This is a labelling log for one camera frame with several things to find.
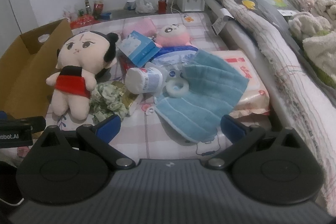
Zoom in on green fabric scrunchie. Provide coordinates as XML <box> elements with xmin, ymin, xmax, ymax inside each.
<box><xmin>89</xmin><ymin>83</ymin><xmax>128</xmax><ymax>124</ymax></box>

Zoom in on gold white small box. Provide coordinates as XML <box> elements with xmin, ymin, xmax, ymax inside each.
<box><xmin>112</xmin><ymin>81</ymin><xmax>143</xmax><ymax>116</ymax></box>

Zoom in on blue microfiber cloth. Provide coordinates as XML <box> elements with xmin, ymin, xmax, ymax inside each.
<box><xmin>155</xmin><ymin>50</ymin><xmax>249</xmax><ymax>143</ymax></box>

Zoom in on white yogurt cup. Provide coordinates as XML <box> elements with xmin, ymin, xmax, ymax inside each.
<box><xmin>125</xmin><ymin>67</ymin><xmax>167</xmax><ymax>96</ymax></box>

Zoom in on red toothpaste tube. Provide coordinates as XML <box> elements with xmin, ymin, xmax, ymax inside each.
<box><xmin>118</xmin><ymin>55</ymin><xmax>136</xmax><ymax>75</ymax></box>

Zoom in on black-haired red-dress plush doll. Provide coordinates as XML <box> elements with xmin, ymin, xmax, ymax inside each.
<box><xmin>46</xmin><ymin>31</ymin><xmax>121</xmax><ymax>121</ymax></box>

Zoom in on blue mask box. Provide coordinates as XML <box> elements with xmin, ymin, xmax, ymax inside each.
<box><xmin>117</xmin><ymin>31</ymin><xmax>161</xmax><ymax>67</ymax></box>

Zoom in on blue wet wipes pack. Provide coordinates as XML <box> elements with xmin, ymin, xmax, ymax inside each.
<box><xmin>150</xmin><ymin>46</ymin><xmax>198</xmax><ymax>75</ymax></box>

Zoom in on pink knitted cloth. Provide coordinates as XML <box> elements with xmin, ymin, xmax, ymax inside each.
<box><xmin>121</xmin><ymin>18</ymin><xmax>157</xmax><ymax>39</ymax></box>

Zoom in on pink round plush toy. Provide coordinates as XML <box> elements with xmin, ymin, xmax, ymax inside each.
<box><xmin>154</xmin><ymin>24</ymin><xmax>191</xmax><ymax>48</ymax></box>

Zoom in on pink red tissue pack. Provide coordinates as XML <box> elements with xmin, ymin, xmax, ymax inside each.
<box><xmin>211</xmin><ymin>50</ymin><xmax>270</xmax><ymax>118</ymax></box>

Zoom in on brown cardboard box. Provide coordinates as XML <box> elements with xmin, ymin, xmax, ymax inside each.
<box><xmin>1</xmin><ymin>19</ymin><xmax>72</xmax><ymax>118</ymax></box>

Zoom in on white care label tag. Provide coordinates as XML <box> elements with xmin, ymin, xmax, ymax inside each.
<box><xmin>211</xmin><ymin>8</ymin><xmax>235</xmax><ymax>36</ymax></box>

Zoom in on red snack bag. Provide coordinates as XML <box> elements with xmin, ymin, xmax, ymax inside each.
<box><xmin>70</xmin><ymin>15</ymin><xmax>99</xmax><ymax>30</ymax></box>

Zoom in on white paper cup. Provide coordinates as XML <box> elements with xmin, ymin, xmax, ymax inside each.
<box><xmin>126</xmin><ymin>0</ymin><xmax>136</xmax><ymax>10</ymax></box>

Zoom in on white plastic bag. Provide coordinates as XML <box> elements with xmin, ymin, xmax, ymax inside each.
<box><xmin>135</xmin><ymin>0</ymin><xmax>158</xmax><ymax>14</ymax></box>

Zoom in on red thermos bottle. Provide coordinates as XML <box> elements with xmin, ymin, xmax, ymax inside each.
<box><xmin>158</xmin><ymin>0</ymin><xmax>167</xmax><ymax>14</ymax></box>

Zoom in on white tape ring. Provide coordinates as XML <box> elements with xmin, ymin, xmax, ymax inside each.
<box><xmin>166</xmin><ymin>78</ymin><xmax>190</xmax><ymax>97</ymax></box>

